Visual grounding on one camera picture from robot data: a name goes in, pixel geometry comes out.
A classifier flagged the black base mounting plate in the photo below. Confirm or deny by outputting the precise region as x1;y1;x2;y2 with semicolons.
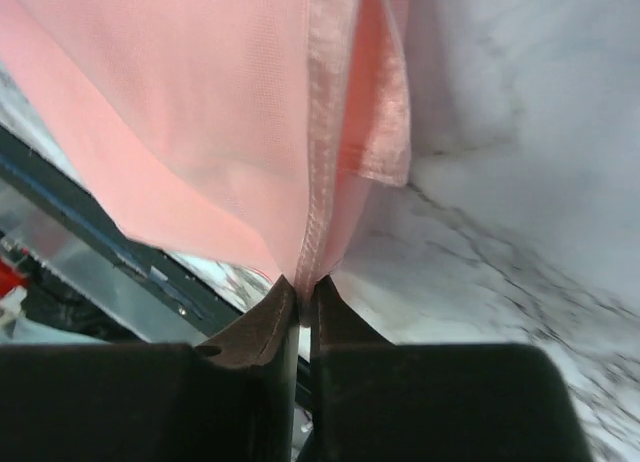
1;130;240;345

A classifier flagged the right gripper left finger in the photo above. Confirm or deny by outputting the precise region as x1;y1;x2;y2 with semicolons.
1;279;297;461

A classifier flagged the pink cloth napkin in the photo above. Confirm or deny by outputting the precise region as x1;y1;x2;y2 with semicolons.
1;0;410;289

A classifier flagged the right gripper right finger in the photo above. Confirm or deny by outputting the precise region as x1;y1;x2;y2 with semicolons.
300;278;592;462

